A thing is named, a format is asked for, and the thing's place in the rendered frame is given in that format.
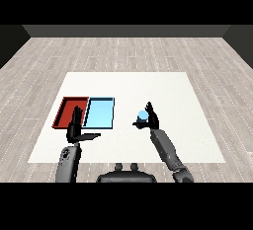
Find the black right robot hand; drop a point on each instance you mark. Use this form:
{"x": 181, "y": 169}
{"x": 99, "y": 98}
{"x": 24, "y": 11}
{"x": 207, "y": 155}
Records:
{"x": 151, "y": 120}

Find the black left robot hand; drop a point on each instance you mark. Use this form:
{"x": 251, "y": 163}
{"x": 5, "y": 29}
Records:
{"x": 73, "y": 131}

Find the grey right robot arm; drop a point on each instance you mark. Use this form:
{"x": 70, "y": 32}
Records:
{"x": 169, "y": 153}

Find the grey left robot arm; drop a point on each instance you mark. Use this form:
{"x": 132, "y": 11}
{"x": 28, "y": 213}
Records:
{"x": 68, "y": 162}

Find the small blue can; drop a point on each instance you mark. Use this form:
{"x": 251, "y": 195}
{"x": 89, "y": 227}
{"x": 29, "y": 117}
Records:
{"x": 142, "y": 115}

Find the red shallow open box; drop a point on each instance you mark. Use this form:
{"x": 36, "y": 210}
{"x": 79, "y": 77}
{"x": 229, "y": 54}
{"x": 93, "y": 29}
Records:
{"x": 67, "y": 112}

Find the light blue shallow open box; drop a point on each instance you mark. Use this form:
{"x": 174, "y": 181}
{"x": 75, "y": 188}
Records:
{"x": 99, "y": 113}

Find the dark grey robot body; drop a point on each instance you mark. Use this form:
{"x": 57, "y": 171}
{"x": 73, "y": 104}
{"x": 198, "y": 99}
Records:
{"x": 126, "y": 175}

